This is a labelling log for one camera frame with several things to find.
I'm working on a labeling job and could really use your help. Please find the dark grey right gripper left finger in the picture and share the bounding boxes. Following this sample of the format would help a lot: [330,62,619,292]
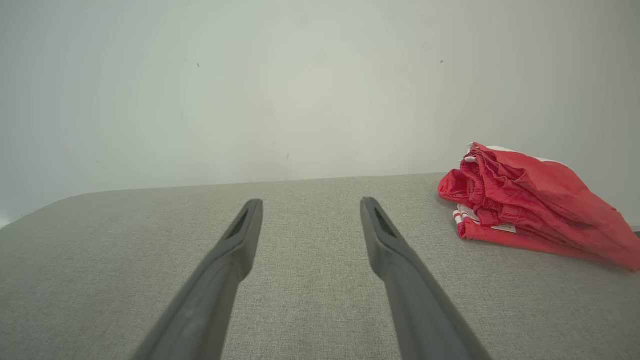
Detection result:
[131,198,264,360]

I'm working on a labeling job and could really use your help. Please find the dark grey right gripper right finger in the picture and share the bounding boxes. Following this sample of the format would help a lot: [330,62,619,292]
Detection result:
[360,196,493,360]

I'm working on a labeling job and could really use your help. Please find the red basketball jersey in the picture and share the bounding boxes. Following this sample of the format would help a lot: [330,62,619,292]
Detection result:
[438,169,631,271]

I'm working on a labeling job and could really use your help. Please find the red and white shorts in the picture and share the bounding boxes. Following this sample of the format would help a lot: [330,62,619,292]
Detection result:
[460,142,640,273]

